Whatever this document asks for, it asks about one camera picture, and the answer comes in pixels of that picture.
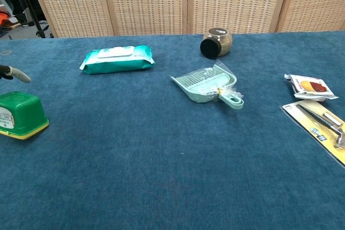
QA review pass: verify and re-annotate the razor in yellow blister pack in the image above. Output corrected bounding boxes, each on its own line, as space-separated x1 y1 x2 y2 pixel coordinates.
281 99 345 167

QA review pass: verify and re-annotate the white snack packet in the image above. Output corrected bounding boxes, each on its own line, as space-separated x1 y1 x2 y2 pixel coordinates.
283 73 340 103

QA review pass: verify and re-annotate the yellow plastic box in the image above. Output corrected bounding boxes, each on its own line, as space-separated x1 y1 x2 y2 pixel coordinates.
0 91 50 141

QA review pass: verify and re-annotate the glass jar with black lid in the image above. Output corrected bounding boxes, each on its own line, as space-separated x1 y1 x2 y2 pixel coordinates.
199 27 233 60

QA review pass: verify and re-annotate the blue carpet table mat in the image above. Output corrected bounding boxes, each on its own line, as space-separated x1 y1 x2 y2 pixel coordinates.
0 31 345 230

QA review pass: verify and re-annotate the black tripod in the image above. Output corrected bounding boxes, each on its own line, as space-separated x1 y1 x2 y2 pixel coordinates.
10 0 55 39

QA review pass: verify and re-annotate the teal wet wipes pack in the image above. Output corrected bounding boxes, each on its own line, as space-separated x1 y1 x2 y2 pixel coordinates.
79 44 156 75

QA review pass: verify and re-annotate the mint green dustpan in bag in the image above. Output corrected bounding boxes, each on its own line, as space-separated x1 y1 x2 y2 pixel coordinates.
169 59 245 111

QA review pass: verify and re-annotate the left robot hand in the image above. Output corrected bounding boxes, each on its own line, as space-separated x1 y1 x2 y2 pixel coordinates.
0 64 32 83

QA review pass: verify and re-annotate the wicker folding screen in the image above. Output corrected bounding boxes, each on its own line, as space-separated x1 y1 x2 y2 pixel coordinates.
25 0 345 38

